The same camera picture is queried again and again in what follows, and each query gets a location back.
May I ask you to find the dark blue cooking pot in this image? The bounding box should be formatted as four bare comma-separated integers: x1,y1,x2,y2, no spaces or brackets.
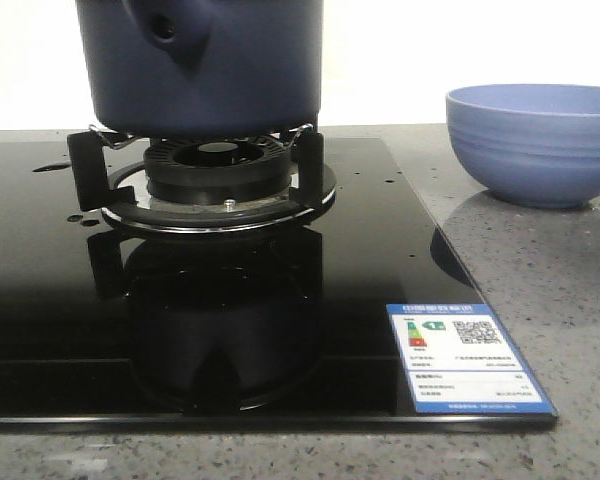
76,0,323,139

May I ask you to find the light blue bowl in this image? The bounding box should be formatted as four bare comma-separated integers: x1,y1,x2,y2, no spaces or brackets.
446,84,600,208

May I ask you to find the black pot support grate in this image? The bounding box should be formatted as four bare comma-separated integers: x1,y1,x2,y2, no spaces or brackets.
67,124,336,235

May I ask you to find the black gas burner head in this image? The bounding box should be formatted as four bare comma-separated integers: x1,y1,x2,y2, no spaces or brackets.
144,136,292,205

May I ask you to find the blue energy label sticker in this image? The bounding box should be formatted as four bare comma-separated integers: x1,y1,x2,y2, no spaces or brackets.
387,304,555,415

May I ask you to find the black glass gas stove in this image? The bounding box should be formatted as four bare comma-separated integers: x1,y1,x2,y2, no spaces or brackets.
0,138,557,433

